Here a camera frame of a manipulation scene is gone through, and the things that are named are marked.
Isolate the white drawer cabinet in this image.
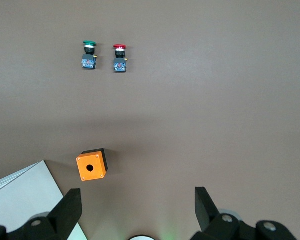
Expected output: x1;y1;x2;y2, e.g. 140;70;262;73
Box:
0;159;88;240

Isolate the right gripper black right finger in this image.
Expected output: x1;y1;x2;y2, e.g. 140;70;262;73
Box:
191;186;300;240

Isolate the orange button enclosure box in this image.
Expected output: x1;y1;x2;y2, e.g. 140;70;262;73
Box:
76;148;109;182

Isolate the brown table mat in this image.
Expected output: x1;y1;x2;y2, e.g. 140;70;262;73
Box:
0;0;300;240

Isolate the green mushroom push button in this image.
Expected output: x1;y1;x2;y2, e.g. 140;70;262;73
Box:
79;40;99;70

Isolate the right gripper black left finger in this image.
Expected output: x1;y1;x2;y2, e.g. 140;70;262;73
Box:
0;188;83;240

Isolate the red mushroom push button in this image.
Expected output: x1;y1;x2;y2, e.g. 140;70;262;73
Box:
112;44;129;73

